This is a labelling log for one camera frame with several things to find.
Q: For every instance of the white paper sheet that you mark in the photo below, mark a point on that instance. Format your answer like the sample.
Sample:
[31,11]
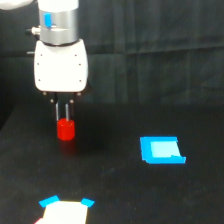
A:
[65,212]

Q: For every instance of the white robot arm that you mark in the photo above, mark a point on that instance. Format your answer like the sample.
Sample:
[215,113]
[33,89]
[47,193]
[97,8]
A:
[58,20]

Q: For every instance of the red hexagonal block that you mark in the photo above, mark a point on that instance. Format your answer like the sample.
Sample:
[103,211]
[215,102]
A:
[65,129]

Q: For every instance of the blue tape strip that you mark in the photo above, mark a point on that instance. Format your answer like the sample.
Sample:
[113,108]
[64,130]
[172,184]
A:
[87,202]
[47,201]

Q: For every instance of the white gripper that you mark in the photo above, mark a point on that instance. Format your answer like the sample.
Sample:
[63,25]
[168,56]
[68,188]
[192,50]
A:
[60,70]

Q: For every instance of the blue tape strip left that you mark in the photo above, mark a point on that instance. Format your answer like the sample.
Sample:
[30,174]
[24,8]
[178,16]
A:
[47,201]

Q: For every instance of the blue tape strip right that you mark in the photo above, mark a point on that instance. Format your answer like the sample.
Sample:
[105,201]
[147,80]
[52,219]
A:
[87,202]

